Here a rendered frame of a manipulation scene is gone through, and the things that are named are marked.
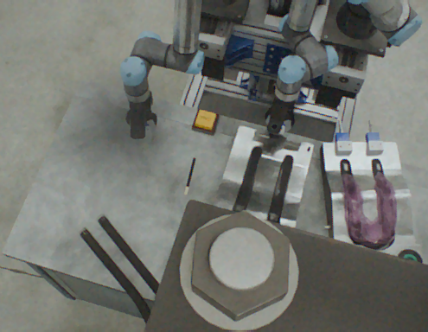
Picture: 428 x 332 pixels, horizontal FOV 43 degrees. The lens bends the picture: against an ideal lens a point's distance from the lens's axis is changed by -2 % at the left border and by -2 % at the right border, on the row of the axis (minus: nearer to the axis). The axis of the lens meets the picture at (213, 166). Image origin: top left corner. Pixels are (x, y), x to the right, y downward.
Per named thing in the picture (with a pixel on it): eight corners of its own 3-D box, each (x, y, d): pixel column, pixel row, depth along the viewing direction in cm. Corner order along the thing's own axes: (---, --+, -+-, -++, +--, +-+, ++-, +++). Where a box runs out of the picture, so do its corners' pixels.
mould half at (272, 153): (237, 137, 195) (239, 118, 183) (309, 156, 192) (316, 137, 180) (196, 270, 175) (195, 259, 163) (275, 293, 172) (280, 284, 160)
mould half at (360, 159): (319, 150, 193) (325, 135, 183) (392, 149, 194) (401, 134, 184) (334, 291, 173) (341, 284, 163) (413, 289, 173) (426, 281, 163)
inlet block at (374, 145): (360, 124, 195) (364, 116, 190) (374, 124, 195) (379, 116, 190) (365, 156, 189) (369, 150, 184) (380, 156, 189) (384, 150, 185)
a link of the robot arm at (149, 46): (174, 49, 174) (162, 77, 169) (140, 41, 175) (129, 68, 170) (172, 34, 166) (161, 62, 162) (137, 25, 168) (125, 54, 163)
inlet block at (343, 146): (330, 124, 195) (334, 116, 190) (344, 124, 195) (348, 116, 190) (335, 157, 189) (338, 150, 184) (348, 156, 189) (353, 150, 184)
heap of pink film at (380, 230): (336, 173, 183) (341, 162, 176) (388, 172, 184) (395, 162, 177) (344, 248, 172) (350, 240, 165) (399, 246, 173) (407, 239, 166)
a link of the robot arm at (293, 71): (313, 67, 160) (289, 79, 158) (307, 88, 170) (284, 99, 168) (299, 48, 163) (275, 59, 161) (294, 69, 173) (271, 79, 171)
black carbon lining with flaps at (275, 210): (251, 147, 186) (253, 134, 177) (297, 159, 184) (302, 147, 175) (222, 242, 172) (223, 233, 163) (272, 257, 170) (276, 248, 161)
